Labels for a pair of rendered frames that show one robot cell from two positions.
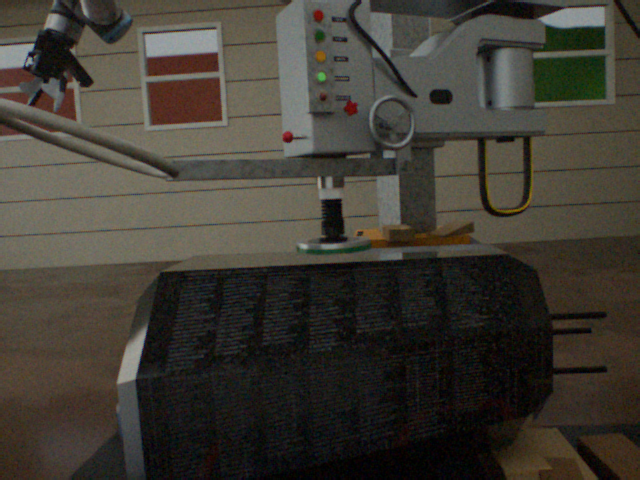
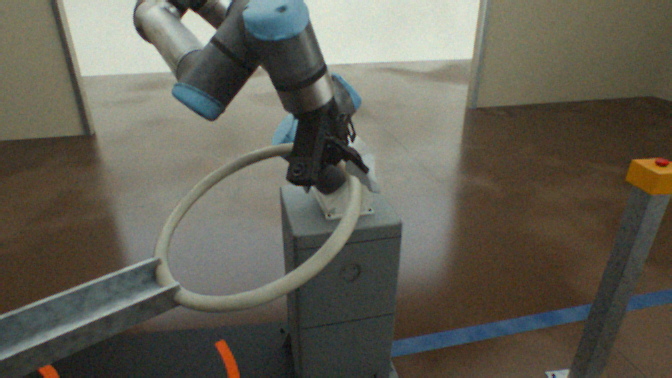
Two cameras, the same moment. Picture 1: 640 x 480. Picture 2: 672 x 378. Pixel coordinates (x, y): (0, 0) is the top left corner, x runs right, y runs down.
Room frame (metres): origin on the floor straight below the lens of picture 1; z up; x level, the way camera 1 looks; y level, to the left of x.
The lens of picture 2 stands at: (2.15, 0.50, 1.64)
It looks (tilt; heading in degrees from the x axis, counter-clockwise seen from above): 26 degrees down; 165
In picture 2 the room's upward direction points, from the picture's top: straight up
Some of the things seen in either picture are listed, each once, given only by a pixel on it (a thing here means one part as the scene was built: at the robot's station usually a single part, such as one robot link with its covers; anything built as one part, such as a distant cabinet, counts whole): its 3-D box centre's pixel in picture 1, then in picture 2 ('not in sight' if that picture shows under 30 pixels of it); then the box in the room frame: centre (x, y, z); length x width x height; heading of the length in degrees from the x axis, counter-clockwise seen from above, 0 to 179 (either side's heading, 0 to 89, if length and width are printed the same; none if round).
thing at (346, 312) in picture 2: not in sight; (336, 289); (0.73, 0.89, 0.43); 0.50 x 0.50 x 0.85; 88
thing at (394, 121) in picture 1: (385, 124); not in sight; (1.50, -0.22, 1.18); 0.15 x 0.10 x 0.15; 113
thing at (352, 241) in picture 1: (333, 242); not in sight; (1.56, -0.06, 0.85); 0.21 x 0.21 x 0.01
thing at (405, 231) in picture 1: (397, 232); not in sight; (2.19, -0.35, 0.81); 0.20 x 0.10 x 0.05; 0
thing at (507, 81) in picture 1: (503, 83); not in sight; (1.82, -0.66, 1.32); 0.19 x 0.19 x 0.20
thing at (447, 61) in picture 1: (441, 93); not in sight; (1.71, -0.43, 1.28); 0.74 x 0.23 x 0.49; 113
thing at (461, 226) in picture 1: (450, 228); not in sight; (2.24, -0.58, 0.80); 0.20 x 0.10 x 0.05; 128
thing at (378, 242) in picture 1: (407, 235); not in sight; (2.43, -0.43, 0.76); 0.49 x 0.49 x 0.05; 82
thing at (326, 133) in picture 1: (350, 87); not in sight; (1.60, -0.13, 1.30); 0.36 x 0.22 x 0.45; 113
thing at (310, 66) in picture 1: (318, 57); not in sight; (1.43, -0.04, 1.35); 0.08 x 0.03 x 0.28; 113
